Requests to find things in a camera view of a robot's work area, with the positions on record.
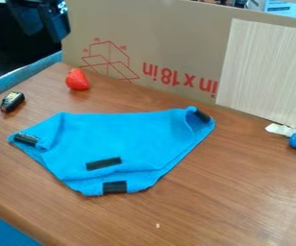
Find cardboard box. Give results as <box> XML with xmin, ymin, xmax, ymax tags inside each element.
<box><xmin>61</xmin><ymin>0</ymin><xmax>296</xmax><ymax>106</ymax></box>

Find white paper scrap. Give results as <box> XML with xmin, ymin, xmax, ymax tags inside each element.
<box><xmin>263</xmin><ymin>123</ymin><xmax>295</xmax><ymax>137</ymax></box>

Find light wooden board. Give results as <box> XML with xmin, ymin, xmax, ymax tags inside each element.
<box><xmin>214</xmin><ymin>17</ymin><xmax>296</xmax><ymax>132</ymax></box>

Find red toy strawberry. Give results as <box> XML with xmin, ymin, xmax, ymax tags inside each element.
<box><xmin>64</xmin><ymin>67</ymin><xmax>92</xmax><ymax>91</ymax></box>

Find black toy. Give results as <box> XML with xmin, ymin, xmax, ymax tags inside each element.
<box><xmin>0</xmin><ymin>91</ymin><xmax>27</xmax><ymax>114</ymax></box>

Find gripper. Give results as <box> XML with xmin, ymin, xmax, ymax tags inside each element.
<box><xmin>5</xmin><ymin>0</ymin><xmax>73</xmax><ymax>44</ymax></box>

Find blue cloth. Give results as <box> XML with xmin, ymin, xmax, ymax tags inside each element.
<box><xmin>7</xmin><ymin>106</ymin><xmax>218</xmax><ymax>197</ymax></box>

